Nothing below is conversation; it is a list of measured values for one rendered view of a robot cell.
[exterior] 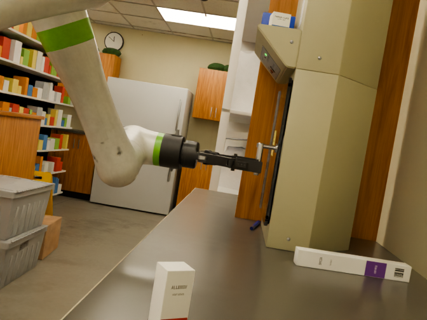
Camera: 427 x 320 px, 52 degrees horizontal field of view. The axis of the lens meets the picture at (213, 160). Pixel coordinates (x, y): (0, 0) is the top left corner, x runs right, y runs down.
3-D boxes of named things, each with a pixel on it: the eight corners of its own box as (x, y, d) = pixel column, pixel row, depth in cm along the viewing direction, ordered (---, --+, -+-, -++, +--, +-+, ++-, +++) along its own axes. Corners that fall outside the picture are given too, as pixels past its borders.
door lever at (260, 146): (271, 178, 118) (271, 177, 121) (277, 143, 118) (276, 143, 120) (251, 174, 118) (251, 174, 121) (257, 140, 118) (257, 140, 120)
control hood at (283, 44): (284, 84, 145) (289, 54, 144) (296, 68, 112) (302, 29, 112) (250, 79, 145) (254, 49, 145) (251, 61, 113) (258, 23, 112)
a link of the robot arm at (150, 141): (120, 116, 124) (119, 151, 129) (105, 133, 113) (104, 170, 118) (168, 124, 123) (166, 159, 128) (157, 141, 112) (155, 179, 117)
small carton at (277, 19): (283, 40, 126) (286, 19, 126) (287, 36, 121) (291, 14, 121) (266, 37, 126) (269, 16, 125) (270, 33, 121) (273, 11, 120)
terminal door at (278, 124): (262, 209, 146) (282, 90, 144) (267, 227, 115) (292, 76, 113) (260, 209, 146) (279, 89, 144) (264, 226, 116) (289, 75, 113)
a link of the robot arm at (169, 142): (162, 168, 126) (156, 170, 117) (169, 127, 125) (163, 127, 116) (183, 171, 126) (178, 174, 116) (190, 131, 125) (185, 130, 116)
